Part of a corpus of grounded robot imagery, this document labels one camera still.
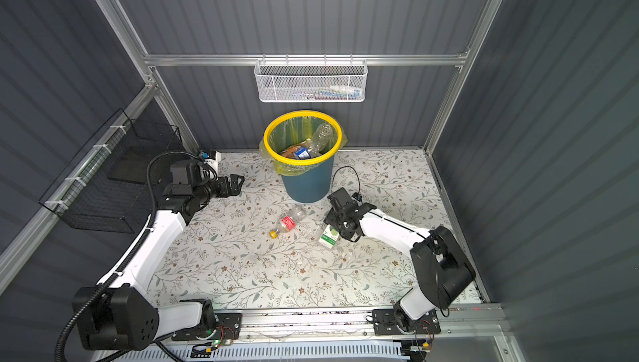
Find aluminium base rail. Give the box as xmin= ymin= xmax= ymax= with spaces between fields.
xmin=106 ymin=304 xmax=505 ymax=343

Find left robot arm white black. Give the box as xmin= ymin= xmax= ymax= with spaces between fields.
xmin=53 ymin=151 xmax=245 ymax=361

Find items in white basket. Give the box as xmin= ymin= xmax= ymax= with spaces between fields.
xmin=302 ymin=85 xmax=364 ymax=101

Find lime label bottle white cap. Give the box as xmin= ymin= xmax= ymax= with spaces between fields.
xmin=319 ymin=225 xmax=340 ymax=250

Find pink label bottle yellow cap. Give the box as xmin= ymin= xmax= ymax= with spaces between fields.
xmin=270 ymin=205 xmax=306 ymax=239

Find clear ribbed bottle white cap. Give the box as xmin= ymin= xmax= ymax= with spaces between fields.
xmin=307 ymin=123 xmax=334 ymax=158

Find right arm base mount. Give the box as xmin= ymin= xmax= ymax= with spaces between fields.
xmin=365 ymin=309 xmax=441 ymax=336

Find blue label bottle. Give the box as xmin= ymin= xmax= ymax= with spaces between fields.
xmin=293 ymin=146 xmax=312 ymax=160

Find teal bin with yellow rim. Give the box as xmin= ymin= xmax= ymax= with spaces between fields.
xmin=279 ymin=140 xmax=338 ymax=204

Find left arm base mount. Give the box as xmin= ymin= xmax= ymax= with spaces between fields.
xmin=171 ymin=313 xmax=243 ymax=341

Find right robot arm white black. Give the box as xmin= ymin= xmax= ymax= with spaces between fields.
xmin=324 ymin=187 xmax=476 ymax=334

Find brown tea bottle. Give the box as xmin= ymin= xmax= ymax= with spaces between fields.
xmin=281 ymin=145 xmax=304 ymax=159

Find black wire basket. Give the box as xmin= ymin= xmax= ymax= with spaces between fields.
xmin=39 ymin=110 xmax=183 ymax=234

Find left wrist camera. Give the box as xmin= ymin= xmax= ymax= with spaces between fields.
xmin=199 ymin=150 xmax=221 ymax=174

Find white ventilation grille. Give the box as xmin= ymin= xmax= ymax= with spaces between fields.
xmin=111 ymin=340 xmax=415 ymax=362

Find white wire mesh basket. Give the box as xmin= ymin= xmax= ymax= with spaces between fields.
xmin=254 ymin=62 xmax=369 ymax=103

